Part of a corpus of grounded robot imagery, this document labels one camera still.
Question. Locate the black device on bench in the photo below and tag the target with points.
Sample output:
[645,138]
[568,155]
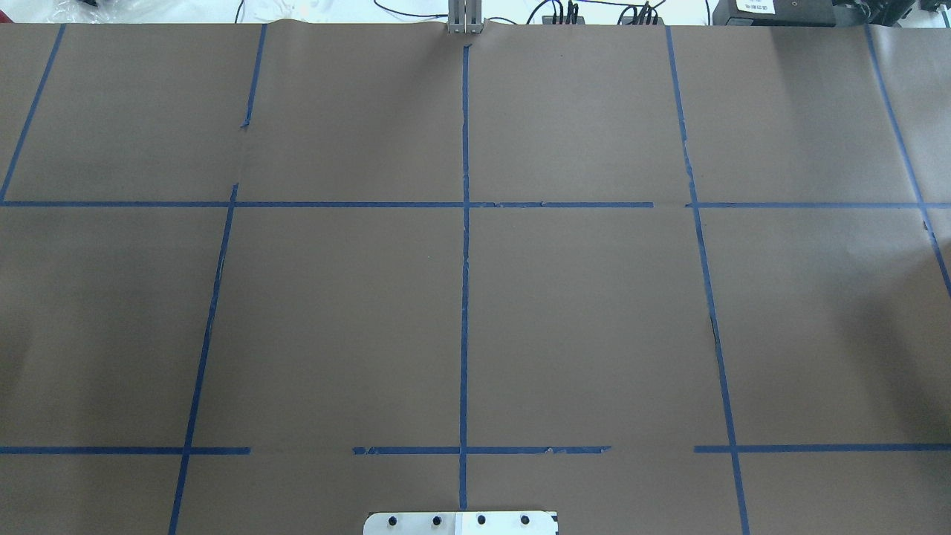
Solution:
[810,13]

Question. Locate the grey metal post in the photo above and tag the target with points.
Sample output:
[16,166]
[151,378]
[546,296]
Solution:
[465,17]

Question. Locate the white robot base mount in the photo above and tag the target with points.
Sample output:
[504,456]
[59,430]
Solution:
[463,522]

